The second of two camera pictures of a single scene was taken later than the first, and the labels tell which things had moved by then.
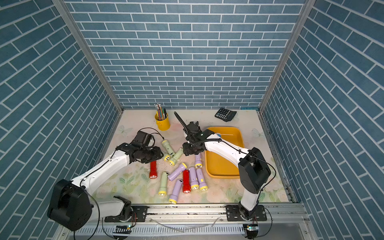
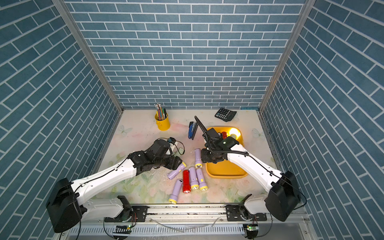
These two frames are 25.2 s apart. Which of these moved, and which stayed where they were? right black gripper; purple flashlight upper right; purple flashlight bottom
Moved: right black gripper
Stayed: purple flashlight upper right; purple flashlight bottom
